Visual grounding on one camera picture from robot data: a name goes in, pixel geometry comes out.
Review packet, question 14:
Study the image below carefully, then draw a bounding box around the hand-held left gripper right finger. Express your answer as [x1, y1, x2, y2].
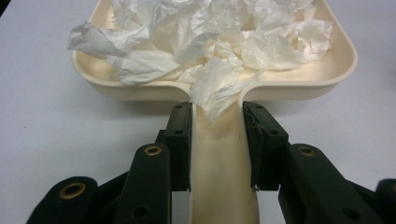
[242, 101, 290, 191]

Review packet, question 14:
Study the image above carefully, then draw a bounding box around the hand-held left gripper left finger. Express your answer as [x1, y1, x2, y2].
[157, 101, 193, 192]

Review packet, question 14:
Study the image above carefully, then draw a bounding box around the cream plastic dustpan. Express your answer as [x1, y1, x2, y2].
[70, 0, 359, 224]

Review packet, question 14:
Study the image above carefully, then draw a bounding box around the pile of white paper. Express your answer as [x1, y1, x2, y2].
[66, 0, 334, 122]

